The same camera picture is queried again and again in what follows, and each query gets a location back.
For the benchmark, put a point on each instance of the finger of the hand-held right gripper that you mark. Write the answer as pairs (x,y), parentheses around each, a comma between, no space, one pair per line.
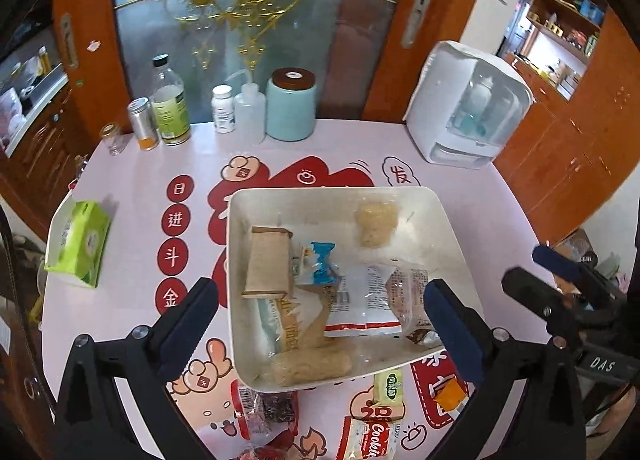
(557,262)
(525,290)

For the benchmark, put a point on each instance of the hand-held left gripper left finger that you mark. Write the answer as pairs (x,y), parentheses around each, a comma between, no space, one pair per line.
(187,330)

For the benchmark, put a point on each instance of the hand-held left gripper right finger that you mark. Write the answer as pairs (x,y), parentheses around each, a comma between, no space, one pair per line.
(455,330)

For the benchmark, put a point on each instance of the brown flowered snack packet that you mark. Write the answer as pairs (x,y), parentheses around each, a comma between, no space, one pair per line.
(422,337)

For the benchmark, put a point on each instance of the clear pastry packet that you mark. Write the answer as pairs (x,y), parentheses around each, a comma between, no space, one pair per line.
(405,295)

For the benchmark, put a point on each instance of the white red-striped snack packet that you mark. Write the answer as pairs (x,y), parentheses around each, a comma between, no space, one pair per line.
(370,300)

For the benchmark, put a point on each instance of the brown cake packet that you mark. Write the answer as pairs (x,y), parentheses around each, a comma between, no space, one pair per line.
(265,265)

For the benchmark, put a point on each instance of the large bread packet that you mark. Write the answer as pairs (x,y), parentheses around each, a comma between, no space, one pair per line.
(310,365)

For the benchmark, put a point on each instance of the pale yellow cake packet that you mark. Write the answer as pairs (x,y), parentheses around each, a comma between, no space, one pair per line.
(377,222)

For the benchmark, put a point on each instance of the blue snack packet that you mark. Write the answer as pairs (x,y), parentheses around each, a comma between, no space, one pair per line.
(320,260)

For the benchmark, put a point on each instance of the white plastic bin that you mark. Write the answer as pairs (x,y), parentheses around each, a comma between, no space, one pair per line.
(320,210)

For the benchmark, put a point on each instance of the cardboard box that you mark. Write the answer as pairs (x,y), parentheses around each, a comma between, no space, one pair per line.
(580,245)

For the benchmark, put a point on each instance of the orange snack packet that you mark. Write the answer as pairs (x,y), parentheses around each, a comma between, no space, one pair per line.
(450,400)

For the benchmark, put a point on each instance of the green yellow snack packet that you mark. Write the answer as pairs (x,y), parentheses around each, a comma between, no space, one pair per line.
(389,387)

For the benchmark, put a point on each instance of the red sausage packet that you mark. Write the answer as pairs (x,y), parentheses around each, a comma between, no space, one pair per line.
(267,453)
(245,407)

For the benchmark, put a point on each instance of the wooden cabinet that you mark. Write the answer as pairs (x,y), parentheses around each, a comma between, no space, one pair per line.
(575,155)

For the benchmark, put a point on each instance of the clear nut packet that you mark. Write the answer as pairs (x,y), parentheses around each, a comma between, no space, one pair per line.
(277,407)

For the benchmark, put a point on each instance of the green tissue box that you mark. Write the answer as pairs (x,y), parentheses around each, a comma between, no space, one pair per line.
(85,240)

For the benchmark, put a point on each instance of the red white cookie packet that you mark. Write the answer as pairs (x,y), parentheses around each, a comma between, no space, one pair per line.
(370,440)

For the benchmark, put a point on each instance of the white bottle sterilizer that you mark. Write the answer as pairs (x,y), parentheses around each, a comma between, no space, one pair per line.
(450,105)

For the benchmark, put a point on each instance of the small glass jar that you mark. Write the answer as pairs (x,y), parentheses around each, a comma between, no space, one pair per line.
(112,140)

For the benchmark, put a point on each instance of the metal can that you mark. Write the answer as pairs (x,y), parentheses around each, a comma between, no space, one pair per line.
(143,123)

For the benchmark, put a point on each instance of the glass bottle green label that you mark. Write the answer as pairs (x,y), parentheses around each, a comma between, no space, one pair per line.
(171,110)

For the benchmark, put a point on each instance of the white pill bottle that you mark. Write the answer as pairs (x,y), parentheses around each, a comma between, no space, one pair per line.
(223,110)

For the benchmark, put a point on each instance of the clear squeeze bottle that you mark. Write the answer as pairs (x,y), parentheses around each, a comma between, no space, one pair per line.
(249,115)

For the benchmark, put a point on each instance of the teal canister brown lid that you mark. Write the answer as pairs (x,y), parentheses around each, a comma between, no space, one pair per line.
(291,108)

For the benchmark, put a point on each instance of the wooden shelf unit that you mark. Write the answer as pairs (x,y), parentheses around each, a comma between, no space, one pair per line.
(565,15)

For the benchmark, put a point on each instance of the kitchen counter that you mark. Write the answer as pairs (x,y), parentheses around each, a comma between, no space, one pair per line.
(35,110)

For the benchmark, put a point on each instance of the yellow bottle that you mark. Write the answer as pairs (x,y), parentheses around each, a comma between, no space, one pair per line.
(44,60)

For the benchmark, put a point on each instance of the glass door gold ornament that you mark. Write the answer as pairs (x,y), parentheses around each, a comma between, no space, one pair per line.
(300,30)

